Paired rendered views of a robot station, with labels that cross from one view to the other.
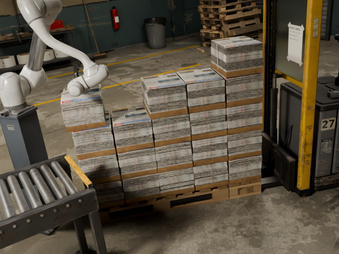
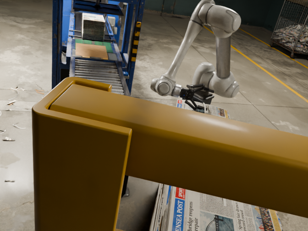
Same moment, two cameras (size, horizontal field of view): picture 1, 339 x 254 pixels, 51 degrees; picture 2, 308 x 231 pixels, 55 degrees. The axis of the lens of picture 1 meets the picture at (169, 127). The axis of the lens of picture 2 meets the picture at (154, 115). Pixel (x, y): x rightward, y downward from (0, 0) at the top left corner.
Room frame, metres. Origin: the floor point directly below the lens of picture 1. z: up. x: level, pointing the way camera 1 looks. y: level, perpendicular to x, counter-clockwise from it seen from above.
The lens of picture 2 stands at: (2.59, -1.27, 1.98)
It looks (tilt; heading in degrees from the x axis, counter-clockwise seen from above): 29 degrees down; 101
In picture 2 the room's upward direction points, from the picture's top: 12 degrees clockwise
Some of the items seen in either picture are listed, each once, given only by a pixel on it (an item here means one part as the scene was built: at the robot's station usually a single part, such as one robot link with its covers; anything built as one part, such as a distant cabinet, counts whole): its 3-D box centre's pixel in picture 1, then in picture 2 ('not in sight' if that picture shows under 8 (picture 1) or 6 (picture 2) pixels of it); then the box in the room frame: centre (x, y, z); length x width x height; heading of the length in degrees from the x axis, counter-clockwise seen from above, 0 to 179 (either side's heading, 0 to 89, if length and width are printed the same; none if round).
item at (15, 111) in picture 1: (13, 108); (197, 89); (2.46, 1.10, 1.03); 0.22 x 0.18 x 0.06; 155
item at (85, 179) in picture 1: (77, 170); not in sight; (1.84, 0.56, 0.81); 0.43 x 0.03 x 0.02; 29
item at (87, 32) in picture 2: not in sight; (92, 26); (0.75, 2.53, 0.93); 0.38 x 0.30 x 0.26; 119
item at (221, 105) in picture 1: (201, 100); not in sight; (2.70, -0.27, 0.86); 0.38 x 0.29 x 0.04; 8
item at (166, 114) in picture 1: (164, 105); not in sight; (2.66, 0.03, 0.86); 0.38 x 0.29 x 0.04; 10
